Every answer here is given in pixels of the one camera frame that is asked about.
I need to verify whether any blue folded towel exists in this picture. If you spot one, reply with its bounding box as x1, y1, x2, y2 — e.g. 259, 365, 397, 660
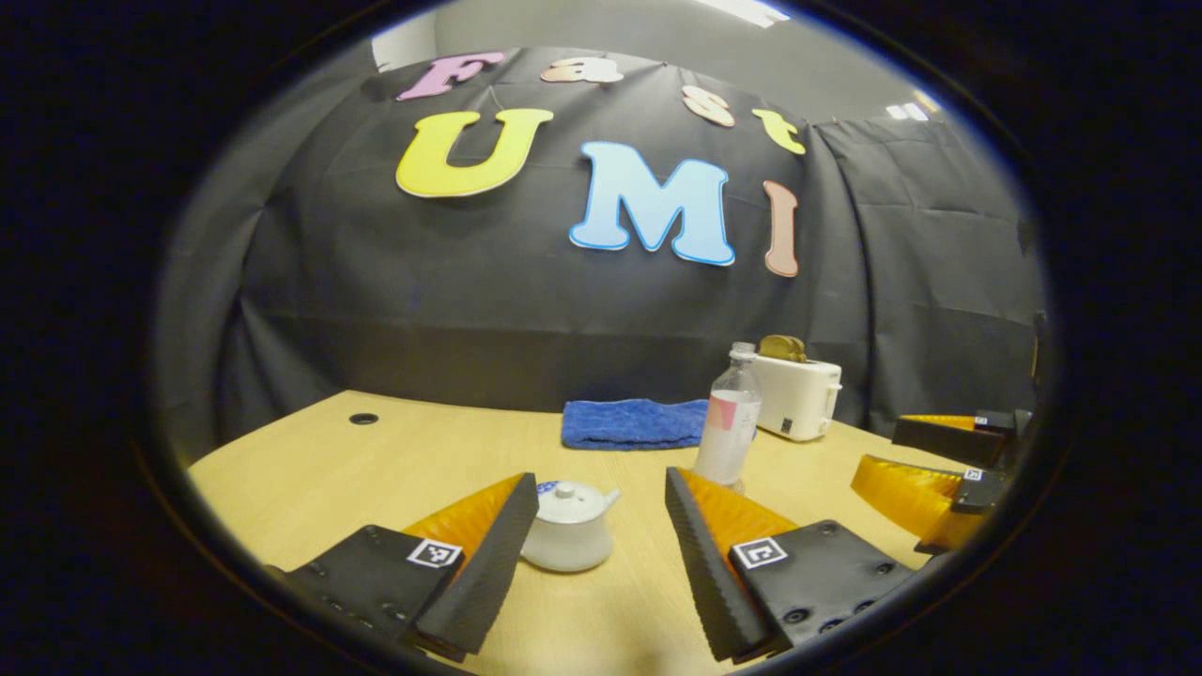
562, 399, 710, 452

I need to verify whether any small ceiling light panel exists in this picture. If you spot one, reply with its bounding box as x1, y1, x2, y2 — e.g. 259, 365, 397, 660
887, 89, 940, 121

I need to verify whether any clear plastic water bottle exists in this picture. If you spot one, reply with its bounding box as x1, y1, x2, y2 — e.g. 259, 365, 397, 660
693, 342, 763, 494

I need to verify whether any white toaster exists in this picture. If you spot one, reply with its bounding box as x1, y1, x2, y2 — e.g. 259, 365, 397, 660
751, 354, 843, 442

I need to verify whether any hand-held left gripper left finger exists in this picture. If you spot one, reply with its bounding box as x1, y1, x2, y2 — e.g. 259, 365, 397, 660
268, 472, 541, 663

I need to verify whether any white ceramic teacup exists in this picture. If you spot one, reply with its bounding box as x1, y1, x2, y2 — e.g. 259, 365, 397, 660
519, 488, 622, 574

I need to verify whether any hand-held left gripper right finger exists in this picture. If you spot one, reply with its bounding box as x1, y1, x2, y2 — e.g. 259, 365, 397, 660
665, 467, 931, 665

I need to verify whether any black backdrop cloth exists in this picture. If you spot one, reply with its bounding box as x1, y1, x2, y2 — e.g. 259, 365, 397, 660
155, 47, 1048, 461

